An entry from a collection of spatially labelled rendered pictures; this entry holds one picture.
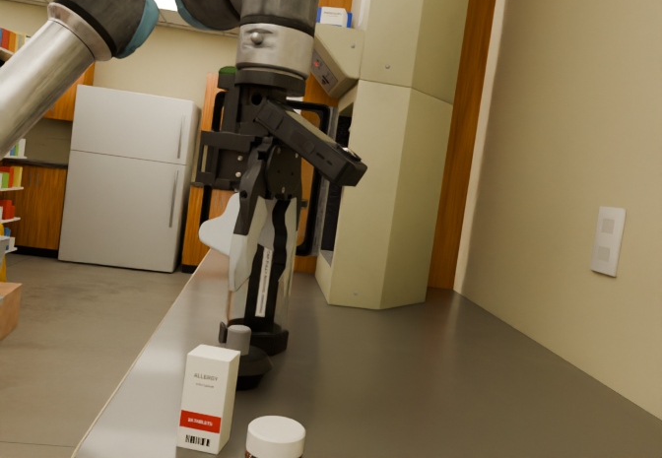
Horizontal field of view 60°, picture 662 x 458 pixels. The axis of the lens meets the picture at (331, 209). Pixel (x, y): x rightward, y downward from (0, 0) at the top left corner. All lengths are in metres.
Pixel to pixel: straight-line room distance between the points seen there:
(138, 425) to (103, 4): 0.63
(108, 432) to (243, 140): 0.30
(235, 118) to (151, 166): 5.59
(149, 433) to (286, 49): 0.38
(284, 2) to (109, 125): 5.73
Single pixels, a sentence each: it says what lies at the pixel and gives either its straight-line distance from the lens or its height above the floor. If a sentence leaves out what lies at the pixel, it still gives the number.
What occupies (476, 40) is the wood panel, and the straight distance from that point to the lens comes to 1.70.
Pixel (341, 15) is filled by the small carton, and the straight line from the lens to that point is 1.32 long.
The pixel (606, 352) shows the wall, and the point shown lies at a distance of 1.09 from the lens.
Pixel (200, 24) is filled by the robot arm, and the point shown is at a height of 1.35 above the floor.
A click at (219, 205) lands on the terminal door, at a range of 1.54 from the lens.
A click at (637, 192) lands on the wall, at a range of 1.06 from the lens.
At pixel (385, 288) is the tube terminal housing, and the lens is 1.24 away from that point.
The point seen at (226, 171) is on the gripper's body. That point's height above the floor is 1.19.
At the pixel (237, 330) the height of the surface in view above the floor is 1.01.
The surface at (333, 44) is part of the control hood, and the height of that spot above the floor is 1.47.
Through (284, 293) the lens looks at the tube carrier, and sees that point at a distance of 0.84.
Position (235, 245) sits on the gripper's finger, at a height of 1.13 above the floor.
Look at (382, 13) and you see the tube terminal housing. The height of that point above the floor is 1.55.
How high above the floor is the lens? 1.20
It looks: 3 degrees down
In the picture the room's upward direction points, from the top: 8 degrees clockwise
